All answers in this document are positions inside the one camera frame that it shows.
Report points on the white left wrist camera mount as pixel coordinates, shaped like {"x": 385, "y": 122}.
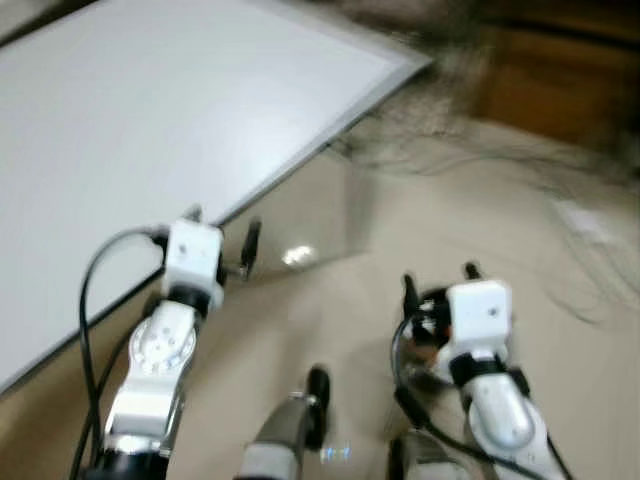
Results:
{"x": 193, "y": 250}

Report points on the grey robot leg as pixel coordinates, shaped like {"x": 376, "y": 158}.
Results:
{"x": 285, "y": 430}
{"x": 412, "y": 460}

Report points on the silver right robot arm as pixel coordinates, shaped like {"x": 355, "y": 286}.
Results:
{"x": 500, "y": 410}

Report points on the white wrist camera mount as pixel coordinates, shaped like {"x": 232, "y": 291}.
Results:
{"x": 480, "y": 315}
{"x": 193, "y": 250}

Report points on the grey left robot leg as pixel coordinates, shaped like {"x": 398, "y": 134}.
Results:
{"x": 285, "y": 430}

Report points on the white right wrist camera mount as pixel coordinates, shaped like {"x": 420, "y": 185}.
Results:
{"x": 480, "y": 315}

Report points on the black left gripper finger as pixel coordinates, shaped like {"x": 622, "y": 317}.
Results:
{"x": 193, "y": 215}
{"x": 252, "y": 245}

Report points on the white power strip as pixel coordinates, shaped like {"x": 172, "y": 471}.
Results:
{"x": 582, "y": 220}

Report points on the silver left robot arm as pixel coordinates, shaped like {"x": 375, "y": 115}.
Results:
{"x": 160, "y": 350}

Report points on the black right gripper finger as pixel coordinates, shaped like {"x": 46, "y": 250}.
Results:
{"x": 411, "y": 295}
{"x": 472, "y": 272}

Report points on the white table with black legs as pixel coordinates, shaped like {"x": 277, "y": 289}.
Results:
{"x": 160, "y": 120}

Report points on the grey right robot leg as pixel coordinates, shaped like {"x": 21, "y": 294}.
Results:
{"x": 412, "y": 460}

